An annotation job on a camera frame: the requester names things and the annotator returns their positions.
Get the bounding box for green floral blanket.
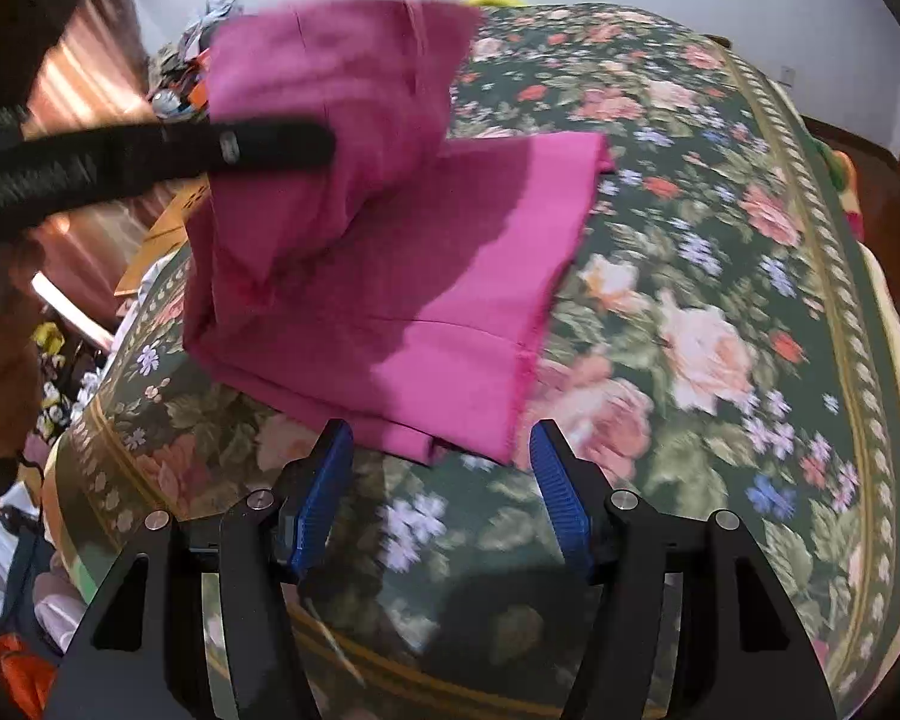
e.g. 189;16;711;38
52;4;900;720

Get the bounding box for person's left hand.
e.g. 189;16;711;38
0;240;46;460

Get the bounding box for orange cloth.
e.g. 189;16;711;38
0;628;59;720

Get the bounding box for pile of clothes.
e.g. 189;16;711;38
146;0;245;121

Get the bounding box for wooden lap board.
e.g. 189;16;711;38
114;178;212;297

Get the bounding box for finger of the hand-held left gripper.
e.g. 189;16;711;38
157;115;338;182
45;418;357;720
529;418;841;720

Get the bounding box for pink pants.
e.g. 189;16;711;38
182;0;617;466

